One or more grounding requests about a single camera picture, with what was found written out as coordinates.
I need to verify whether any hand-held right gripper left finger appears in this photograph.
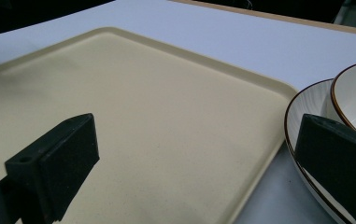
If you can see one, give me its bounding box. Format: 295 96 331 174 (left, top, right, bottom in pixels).
0 113 101 224

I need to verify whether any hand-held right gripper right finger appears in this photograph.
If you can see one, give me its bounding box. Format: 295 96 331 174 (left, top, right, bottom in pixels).
293 113 356 224

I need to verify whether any white plate with dark rim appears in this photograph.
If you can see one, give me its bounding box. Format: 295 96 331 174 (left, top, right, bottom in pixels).
284 77 356 224

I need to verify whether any beige plastic tray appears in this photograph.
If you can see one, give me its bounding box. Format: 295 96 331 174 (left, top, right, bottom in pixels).
0 26 299 224

